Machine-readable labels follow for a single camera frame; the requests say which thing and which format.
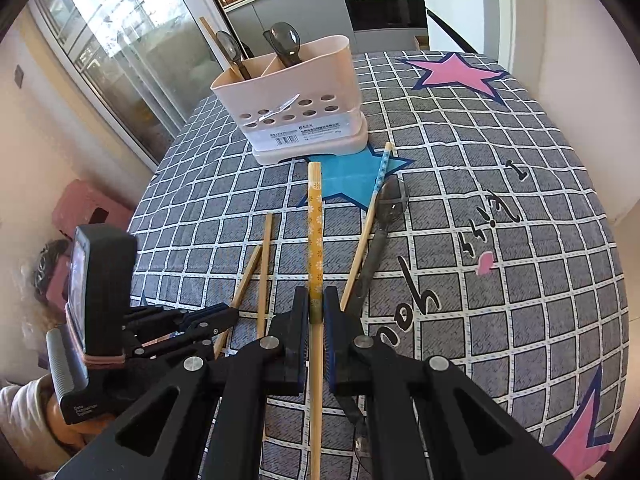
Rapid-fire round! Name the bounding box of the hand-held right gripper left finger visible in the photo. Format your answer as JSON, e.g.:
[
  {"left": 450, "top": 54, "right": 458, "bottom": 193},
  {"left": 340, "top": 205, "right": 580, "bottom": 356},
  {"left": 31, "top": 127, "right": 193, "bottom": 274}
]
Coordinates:
[{"left": 55, "top": 286, "right": 312, "bottom": 480}]

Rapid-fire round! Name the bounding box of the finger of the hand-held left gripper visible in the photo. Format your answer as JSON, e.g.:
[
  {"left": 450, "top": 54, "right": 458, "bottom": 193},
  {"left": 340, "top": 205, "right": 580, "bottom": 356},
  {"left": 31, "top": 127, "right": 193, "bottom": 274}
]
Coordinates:
[
  {"left": 122, "top": 325, "right": 226, "bottom": 362},
  {"left": 131, "top": 304, "right": 240, "bottom": 333}
]

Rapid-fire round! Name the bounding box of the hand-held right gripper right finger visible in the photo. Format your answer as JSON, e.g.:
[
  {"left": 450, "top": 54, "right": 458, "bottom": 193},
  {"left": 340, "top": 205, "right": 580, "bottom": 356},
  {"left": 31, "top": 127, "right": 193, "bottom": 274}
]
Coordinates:
[{"left": 322, "top": 286, "right": 576, "bottom": 480}]

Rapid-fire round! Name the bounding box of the yellow floral wooden chopstick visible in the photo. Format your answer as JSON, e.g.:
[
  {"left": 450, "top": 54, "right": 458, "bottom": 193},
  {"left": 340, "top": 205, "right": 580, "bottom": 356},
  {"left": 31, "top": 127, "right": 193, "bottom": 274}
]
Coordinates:
[{"left": 307, "top": 161, "right": 325, "bottom": 480}]

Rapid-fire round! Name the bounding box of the blue patterned wooden chopstick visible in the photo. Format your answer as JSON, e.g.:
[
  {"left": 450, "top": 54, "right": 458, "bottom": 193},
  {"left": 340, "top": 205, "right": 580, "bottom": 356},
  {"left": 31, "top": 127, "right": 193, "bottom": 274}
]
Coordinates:
[{"left": 341, "top": 142, "right": 396, "bottom": 311}]

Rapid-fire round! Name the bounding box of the beige plastic utensil holder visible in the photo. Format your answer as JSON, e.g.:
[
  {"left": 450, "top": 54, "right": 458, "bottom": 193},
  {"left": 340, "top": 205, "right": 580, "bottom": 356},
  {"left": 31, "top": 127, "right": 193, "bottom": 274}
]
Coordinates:
[{"left": 210, "top": 35, "right": 368, "bottom": 166}]

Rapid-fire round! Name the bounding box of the person's left forearm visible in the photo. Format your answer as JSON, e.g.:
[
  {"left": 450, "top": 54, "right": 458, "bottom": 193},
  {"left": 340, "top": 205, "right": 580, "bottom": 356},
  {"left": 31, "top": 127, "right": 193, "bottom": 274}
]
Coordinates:
[{"left": 0, "top": 375, "right": 91, "bottom": 461}]

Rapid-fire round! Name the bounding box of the pink plastic stool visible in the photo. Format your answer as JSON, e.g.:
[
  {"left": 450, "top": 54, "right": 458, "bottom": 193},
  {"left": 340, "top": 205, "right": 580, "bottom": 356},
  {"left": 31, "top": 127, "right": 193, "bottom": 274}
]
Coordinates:
[{"left": 52, "top": 180, "right": 136, "bottom": 251}]

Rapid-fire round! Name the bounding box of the sliding glass door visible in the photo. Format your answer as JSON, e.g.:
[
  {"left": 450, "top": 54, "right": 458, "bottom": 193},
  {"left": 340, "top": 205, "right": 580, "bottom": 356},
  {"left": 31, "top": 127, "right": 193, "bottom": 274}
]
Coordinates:
[{"left": 27, "top": 0, "right": 226, "bottom": 171}]

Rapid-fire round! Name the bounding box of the grey lower kitchen cabinet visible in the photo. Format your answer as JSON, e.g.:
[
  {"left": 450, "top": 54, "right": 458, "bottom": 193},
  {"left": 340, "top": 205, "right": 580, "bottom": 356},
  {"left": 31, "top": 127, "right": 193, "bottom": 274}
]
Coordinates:
[{"left": 222, "top": 0, "right": 356, "bottom": 58}]

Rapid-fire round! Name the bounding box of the black built-in oven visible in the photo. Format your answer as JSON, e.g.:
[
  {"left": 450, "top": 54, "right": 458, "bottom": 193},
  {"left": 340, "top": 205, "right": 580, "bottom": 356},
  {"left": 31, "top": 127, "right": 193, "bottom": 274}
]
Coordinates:
[{"left": 340, "top": 0, "right": 428, "bottom": 31}]

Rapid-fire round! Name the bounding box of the white refrigerator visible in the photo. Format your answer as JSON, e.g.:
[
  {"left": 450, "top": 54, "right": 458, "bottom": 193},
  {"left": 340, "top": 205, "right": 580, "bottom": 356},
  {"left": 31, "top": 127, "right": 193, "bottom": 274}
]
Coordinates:
[{"left": 417, "top": 0, "right": 516, "bottom": 68}]

